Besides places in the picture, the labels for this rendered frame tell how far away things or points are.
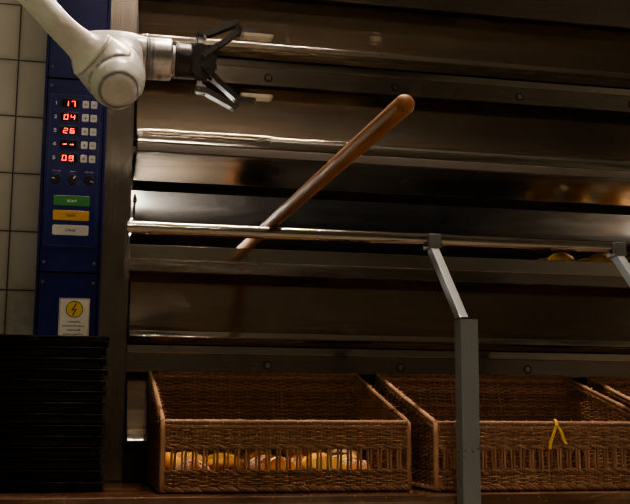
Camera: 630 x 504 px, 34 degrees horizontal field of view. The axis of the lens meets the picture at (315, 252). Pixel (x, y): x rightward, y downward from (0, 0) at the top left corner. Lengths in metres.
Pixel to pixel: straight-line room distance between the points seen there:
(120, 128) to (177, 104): 0.17
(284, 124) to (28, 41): 0.70
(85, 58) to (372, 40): 1.12
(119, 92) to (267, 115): 0.88
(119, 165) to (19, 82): 0.33
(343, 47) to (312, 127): 0.25
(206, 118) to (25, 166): 0.49
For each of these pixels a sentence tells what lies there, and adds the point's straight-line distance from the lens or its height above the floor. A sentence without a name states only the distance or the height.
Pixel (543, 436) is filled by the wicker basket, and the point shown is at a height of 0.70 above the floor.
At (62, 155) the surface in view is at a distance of 2.76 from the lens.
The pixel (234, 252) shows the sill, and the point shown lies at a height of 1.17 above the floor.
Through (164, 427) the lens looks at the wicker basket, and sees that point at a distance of 2.25.
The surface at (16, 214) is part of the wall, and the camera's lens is 2.77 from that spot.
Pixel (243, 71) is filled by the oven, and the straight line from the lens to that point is 2.89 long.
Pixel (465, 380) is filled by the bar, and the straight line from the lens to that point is 2.26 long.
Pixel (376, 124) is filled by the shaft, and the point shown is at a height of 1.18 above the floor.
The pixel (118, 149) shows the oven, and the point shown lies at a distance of 2.80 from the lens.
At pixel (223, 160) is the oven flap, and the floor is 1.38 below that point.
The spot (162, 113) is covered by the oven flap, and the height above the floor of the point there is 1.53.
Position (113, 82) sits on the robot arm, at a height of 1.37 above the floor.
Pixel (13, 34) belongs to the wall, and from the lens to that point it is 2.89.
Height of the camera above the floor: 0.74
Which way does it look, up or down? 9 degrees up
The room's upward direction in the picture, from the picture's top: straight up
